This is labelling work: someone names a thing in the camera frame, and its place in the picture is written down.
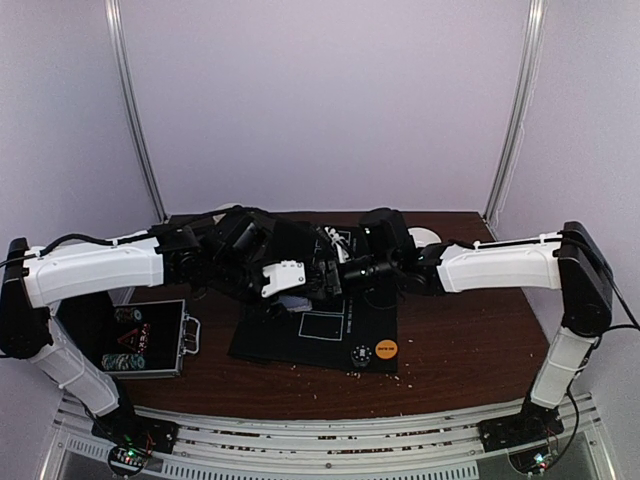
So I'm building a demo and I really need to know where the chip stack in case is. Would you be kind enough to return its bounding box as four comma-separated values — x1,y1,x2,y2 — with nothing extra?
114,307,143,323
101,353,146,372

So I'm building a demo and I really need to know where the aluminium poker chip case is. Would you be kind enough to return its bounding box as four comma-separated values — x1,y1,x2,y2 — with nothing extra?
55,292,201,379

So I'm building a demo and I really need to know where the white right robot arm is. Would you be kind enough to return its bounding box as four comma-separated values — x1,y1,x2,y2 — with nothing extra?
329,211,639,439

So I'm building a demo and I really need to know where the aluminium corner post right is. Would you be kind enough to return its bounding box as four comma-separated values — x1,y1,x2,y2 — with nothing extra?
484,0,548,227

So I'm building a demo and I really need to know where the upper chip stack in case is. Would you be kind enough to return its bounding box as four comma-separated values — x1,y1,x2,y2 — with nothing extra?
114,307,143,323

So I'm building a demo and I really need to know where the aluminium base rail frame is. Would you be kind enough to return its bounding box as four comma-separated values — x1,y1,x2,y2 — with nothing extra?
42,389,616,480

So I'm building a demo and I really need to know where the dark green chip stack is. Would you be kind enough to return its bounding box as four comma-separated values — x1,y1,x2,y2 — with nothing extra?
350,344,373,369

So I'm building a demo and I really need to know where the black poker mat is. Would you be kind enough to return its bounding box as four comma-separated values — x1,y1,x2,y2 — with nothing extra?
227,219,399,374

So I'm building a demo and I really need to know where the orange bowl white inside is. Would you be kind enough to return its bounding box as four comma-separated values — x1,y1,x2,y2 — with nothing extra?
408,227,442,248

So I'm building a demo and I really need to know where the aluminium corner post left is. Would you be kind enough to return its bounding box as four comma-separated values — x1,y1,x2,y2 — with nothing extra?
104,0,168,222

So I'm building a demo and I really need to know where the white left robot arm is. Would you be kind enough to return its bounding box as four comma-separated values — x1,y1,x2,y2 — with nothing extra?
1,206,322,444

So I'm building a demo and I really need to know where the aluminium corner post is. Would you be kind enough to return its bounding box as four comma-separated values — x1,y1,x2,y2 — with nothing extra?
484,0,548,227
104,0,168,222

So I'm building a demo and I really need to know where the grey playing card deck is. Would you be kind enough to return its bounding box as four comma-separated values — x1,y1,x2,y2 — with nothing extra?
278,295,313,312

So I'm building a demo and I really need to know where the orange big blind button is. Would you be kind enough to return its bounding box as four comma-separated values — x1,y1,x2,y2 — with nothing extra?
374,339,399,361

